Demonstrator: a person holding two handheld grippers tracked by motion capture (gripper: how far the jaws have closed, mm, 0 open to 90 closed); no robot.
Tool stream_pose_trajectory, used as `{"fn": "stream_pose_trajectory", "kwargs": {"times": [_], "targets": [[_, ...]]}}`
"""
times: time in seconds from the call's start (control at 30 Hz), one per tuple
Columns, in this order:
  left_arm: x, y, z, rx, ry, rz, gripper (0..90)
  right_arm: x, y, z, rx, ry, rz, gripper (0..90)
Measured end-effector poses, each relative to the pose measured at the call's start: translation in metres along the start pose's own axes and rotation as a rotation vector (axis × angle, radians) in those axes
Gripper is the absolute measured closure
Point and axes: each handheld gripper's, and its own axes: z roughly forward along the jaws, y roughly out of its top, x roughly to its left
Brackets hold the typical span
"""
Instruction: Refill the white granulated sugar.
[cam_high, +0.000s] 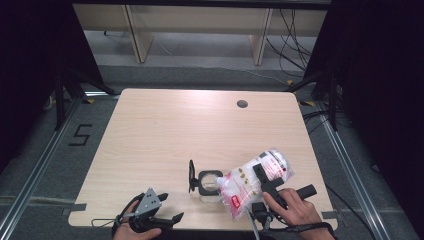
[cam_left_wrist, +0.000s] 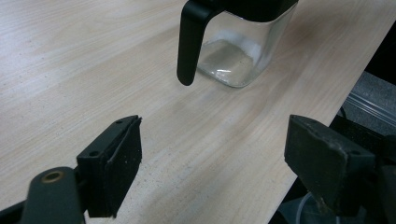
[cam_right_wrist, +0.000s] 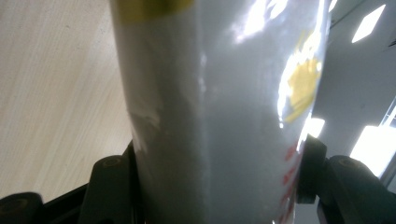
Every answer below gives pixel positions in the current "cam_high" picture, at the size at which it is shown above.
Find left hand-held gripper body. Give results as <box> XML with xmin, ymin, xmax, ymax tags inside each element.
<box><xmin>128</xmin><ymin>188</ymin><xmax>165</xmax><ymax>234</ymax></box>

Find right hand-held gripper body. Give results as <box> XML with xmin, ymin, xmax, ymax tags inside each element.
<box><xmin>244</xmin><ymin>183</ymin><xmax>318</xmax><ymax>240</ymax></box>

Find red and white refill pouch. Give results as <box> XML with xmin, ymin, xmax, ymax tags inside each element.
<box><xmin>215</xmin><ymin>147</ymin><xmax>296</xmax><ymax>221</ymax></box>

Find glass jar with black lid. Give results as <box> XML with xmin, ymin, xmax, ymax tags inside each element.
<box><xmin>187</xmin><ymin>158</ymin><xmax>225</xmax><ymax>205</ymax></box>

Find person's right hand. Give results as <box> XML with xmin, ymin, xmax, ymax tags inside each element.
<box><xmin>261</xmin><ymin>187</ymin><xmax>323</xmax><ymax>232</ymax></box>

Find person's left hand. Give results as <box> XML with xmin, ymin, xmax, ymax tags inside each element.
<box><xmin>113</xmin><ymin>200</ymin><xmax>164</xmax><ymax>240</ymax></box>

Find dark grey tape strip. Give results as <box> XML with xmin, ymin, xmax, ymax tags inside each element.
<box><xmin>321</xmin><ymin>210</ymin><xmax>340</xmax><ymax>221</ymax></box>
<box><xmin>61</xmin><ymin>202</ymin><xmax>88</xmax><ymax>217</ymax></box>

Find black metal stand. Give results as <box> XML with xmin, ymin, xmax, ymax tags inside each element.
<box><xmin>54</xmin><ymin>68</ymin><xmax>120</xmax><ymax>132</ymax></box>
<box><xmin>284</xmin><ymin>71</ymin><xmax>340</xmax><ymax>132</ymax></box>

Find black curtain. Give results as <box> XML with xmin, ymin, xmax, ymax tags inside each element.
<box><xmin>303</xmin><ymin>0</ymin><xmax>424</xmax><ymax>232</ymax></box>
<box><xmin>0</xmin><ymin>0</ymin><xmax>105</xmax><ymax>174</ymax></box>

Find black floor cables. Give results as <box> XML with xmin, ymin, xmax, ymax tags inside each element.
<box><xmin>301</xmin><ymin>109</ymin><xmax>353</xmax><ymax>135</ymax></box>

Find aluminium floor rail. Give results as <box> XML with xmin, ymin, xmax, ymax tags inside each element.
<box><xmin>314</xmin><ymin>99</ymin><xmax>389</xmax><ymax>240</ymax></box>
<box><xmin>0</xmin><ymin>96</ymin><xmax>84</xmax><ymax>240</ymax></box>

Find long black floor cable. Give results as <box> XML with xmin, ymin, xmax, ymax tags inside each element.
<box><xmin>325</xmin><ymin>184</ymin><xmax>378</xmax><ymax>240</ymax></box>

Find white floor cable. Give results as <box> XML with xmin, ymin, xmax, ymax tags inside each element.
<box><xmin>213</xmin><ymin>65</ymin><xmax>290</xmax><ymax>86</ymax></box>

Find short aluminium rail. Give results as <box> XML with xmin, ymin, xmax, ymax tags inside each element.
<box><xmin>81</xmin><ymin>89</ymin><xmax>120</xmax><ymax>100</ymax></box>

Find black cable bundle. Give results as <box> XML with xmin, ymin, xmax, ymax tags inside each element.
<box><xmin>265</xmin><ymin>8</ymin><xmax>313</xmax><ymax>80</ymax></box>

